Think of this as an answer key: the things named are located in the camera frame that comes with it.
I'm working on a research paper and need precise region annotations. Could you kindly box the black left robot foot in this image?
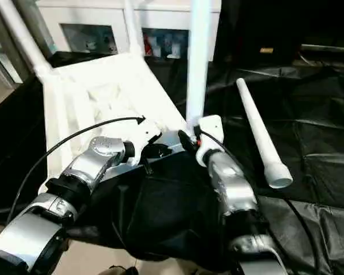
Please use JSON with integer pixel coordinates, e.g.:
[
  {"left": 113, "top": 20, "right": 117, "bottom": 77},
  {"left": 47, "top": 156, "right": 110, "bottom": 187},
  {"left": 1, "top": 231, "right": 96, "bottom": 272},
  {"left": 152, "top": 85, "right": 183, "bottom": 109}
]
[{"left": 106, "top": 266, "right": 139, "bottom": 275}]

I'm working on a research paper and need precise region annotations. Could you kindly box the white plastic table leg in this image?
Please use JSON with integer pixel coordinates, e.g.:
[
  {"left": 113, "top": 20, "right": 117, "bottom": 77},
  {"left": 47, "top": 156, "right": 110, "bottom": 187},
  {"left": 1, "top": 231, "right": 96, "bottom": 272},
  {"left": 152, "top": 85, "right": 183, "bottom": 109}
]
[
  {"left": 0, "top": 0, "right": 53, "bottom": 82},
  {"left": 124, "top": 0, "right": 145, "bottom": 58},
  {"left": 185, "top": 0, "right": 212, "bottom": 128},
  {"left": 236, "top": 78, "right": 294, "bottom": 190}
]

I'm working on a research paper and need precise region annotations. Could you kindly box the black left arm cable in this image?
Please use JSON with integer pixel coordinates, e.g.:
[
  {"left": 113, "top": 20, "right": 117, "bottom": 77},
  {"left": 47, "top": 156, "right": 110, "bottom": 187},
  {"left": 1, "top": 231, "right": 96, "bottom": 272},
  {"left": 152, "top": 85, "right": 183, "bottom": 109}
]
[{"left": 6, "top": 116, "right": 146, "bottom": 227}]

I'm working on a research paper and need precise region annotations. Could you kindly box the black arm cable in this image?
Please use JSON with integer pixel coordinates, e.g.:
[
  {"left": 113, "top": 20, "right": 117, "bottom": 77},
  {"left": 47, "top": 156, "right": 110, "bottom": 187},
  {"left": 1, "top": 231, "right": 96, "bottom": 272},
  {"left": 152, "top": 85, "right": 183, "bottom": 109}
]
[
  {"left": 6, "top": 116, "right": 146, "bottom": 227},
  {"left": 200, "top": 131, "right": 319, "bottom": 275}
]

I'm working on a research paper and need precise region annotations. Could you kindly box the white display cabinet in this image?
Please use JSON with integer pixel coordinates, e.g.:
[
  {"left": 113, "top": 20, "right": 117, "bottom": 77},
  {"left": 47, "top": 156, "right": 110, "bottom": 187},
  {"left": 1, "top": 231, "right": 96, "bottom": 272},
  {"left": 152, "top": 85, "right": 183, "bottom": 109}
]
[{"left": 36, "top": 0, "right": 222, "bottom": 61}]

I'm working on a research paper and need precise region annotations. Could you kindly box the black cabinet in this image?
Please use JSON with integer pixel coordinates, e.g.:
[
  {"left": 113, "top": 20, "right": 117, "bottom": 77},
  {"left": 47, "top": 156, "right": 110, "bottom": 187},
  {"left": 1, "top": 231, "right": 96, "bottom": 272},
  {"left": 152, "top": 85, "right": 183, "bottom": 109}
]
[{"left": 215, "top": 0, "right": 344, "bottom": 72}]

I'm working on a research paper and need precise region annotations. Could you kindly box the black table mat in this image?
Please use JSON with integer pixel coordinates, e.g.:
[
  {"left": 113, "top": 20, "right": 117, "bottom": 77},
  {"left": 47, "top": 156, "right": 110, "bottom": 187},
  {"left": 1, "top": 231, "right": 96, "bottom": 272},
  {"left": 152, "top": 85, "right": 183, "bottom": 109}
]
[{"left": 0, "top": 52, "right": 344, "bottom": 270}]

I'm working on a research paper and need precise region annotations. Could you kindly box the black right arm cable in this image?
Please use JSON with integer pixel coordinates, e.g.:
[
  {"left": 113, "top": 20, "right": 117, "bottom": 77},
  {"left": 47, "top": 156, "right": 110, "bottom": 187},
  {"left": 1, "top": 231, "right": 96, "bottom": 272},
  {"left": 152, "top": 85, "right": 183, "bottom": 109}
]
[{"left": 200, "top": 131, "right": 319, "bottom": 275}]

